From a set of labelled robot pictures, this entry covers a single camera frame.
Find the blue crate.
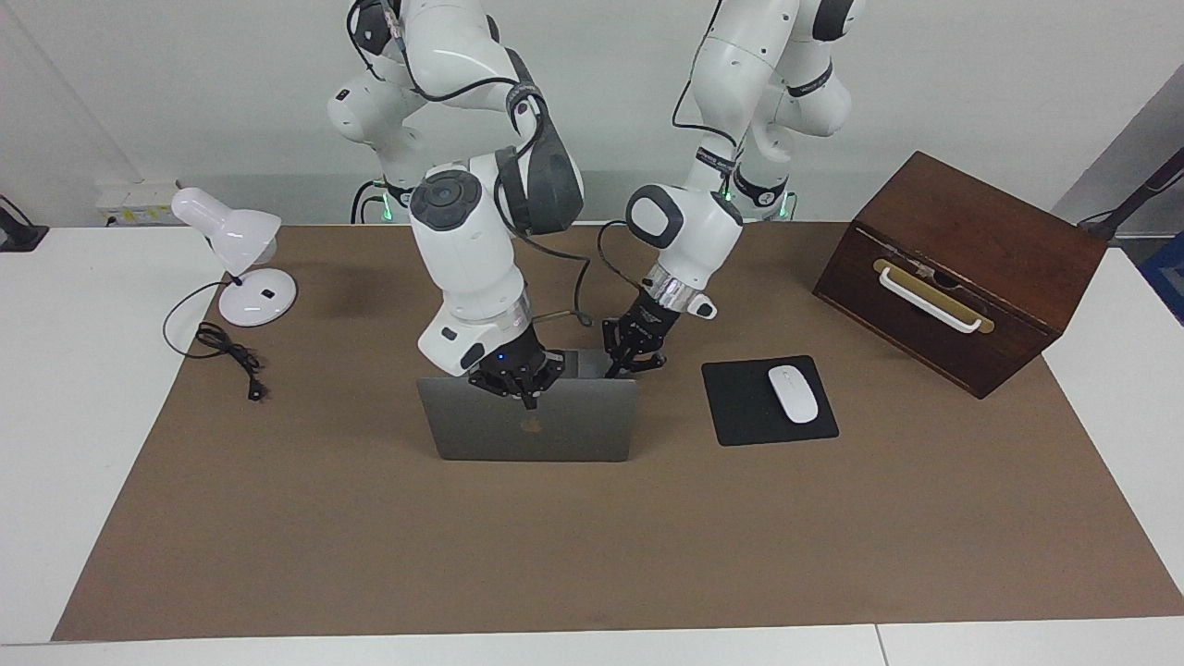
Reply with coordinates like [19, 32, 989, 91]
[1140, 231, 1184, 325]

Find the white computer mouse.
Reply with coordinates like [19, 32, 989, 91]
[768, 365, 820, 425]

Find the white box handle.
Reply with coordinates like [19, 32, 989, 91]
[877, 266, 983, 334]

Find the brass handle plate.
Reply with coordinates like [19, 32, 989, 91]
[872, 259, 995, 335]

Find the dark wooden box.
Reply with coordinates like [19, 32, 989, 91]
[812, 151, 1109, 400]

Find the black pole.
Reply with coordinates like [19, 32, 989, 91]
[1078, 148, 1184, 243]

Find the brown table mat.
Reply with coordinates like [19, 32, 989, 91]
[51, 222, 1184, 642]

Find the white wall power strip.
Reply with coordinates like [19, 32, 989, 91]
[95, 180, 179, 226]

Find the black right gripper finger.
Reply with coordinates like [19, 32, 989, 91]
[467, 368, 524, 397]
[523, 356, 565, 410]

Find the black stand base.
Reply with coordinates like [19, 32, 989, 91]
[0, 196, 49, 253]

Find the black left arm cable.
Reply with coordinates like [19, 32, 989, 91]
[597, 219, 650, 299]

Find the grey aluminium laptop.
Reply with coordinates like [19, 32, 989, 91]
[416, 349, 639, 463]

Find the white desk lamp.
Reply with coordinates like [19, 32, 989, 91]
[171, 187, 299, 327]

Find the black lamp power cable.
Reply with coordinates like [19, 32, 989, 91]
[163, 277, 269, 403]

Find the black mouse pad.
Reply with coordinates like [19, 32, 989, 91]
[701, 355, 840, 447]

